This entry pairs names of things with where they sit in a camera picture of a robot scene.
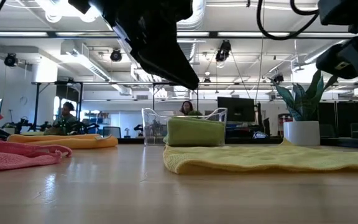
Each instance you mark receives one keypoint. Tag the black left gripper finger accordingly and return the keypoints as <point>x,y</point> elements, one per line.
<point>169,49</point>
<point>166,74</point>

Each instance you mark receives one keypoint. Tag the orange microfiber towel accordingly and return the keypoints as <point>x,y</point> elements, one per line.
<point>73,142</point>

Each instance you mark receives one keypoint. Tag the yellow microfiber towel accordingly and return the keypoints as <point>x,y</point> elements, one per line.
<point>259,158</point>

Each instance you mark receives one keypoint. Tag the pink microfiber towel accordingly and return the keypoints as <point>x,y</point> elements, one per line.
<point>11,158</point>

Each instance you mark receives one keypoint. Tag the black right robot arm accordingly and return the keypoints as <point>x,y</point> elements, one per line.
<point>346,12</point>

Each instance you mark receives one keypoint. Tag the black background robot arm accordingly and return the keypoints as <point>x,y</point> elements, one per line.
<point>23,126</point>

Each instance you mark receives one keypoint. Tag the black room partition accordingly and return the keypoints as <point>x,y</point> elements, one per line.
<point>340,115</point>

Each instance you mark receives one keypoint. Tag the person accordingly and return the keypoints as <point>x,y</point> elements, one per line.
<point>186,107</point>
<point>65,119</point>

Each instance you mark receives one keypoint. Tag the black overhead crossbar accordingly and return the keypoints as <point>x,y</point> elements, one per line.
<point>213,34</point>

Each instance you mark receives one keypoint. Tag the black ceiling spotlight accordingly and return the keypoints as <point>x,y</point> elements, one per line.
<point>278,78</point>
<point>224,51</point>
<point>10,60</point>
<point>116,56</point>

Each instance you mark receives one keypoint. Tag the clear plastic bin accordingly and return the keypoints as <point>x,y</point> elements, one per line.
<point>152,127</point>

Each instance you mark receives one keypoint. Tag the black computer monitor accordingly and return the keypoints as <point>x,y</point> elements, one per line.
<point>236,109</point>

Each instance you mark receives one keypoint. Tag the dark office chair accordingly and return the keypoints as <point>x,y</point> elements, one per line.
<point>112,132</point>

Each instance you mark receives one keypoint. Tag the green plant in white pot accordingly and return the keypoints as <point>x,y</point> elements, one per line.
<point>301,133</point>

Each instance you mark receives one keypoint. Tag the white and blue bag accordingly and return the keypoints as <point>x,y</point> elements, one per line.
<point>259,135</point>

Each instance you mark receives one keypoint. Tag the silver ceiling air duct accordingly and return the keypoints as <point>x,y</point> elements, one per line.
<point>199,15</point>

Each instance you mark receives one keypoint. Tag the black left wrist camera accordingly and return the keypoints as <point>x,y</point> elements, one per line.
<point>79,5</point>

